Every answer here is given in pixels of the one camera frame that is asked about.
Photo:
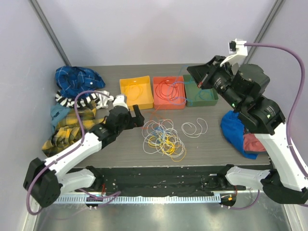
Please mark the left aluminium frame post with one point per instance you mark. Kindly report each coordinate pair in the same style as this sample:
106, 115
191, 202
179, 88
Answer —
49, 30

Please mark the blue cloth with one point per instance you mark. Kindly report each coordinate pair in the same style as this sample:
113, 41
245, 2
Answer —
233, 131

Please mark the salmon pink cloth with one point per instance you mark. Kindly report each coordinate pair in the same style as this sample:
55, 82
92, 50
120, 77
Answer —
252, 144

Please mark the yellow plastic bin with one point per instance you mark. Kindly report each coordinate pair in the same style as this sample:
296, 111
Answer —
138, 91

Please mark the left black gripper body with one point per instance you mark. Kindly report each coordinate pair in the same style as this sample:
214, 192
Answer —
128, 124

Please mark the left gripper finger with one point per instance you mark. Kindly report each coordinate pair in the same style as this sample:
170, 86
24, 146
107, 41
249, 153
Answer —
138, 121
137, 110

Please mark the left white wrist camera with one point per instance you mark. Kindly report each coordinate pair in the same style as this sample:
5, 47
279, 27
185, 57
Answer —
120, 100

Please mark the white slotted cable duct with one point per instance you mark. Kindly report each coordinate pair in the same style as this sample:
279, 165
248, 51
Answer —
82, 198

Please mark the blue plaid shirt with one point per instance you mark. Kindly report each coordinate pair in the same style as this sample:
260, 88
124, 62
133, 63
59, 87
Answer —
73, 80

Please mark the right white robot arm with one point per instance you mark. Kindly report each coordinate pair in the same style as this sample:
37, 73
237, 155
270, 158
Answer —
285, 183

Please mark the black white striped cloth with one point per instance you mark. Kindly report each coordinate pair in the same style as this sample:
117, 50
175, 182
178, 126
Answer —
100, 99

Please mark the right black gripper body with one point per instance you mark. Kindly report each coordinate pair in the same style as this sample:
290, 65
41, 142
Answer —
220, 79

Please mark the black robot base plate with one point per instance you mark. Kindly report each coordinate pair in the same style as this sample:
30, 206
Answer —
162, 181

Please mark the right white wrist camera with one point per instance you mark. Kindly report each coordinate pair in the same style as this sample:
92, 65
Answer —
237, 52

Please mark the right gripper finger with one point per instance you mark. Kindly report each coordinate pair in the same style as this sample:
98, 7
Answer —
200, 73
202, 85

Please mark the teal cloth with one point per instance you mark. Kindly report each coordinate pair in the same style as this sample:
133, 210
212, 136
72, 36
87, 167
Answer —
57, 113

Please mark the green plastic bin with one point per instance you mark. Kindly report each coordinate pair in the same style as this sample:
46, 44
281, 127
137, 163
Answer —
196, 97

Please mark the aluminium frame post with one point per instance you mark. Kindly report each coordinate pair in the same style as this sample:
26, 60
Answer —
49, 30
278, 4

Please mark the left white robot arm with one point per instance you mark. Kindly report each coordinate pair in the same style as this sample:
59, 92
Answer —
47, 179

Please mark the yellow plaid shirt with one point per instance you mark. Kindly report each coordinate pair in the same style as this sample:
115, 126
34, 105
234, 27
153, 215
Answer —
68, 130

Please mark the red plastic bin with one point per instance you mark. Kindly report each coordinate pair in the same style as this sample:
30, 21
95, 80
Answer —
169, 93

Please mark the right aluminium frame post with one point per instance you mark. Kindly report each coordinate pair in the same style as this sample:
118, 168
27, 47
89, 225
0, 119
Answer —
278, 4

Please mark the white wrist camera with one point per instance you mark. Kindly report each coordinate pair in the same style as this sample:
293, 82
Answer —
120, 100
237, 52

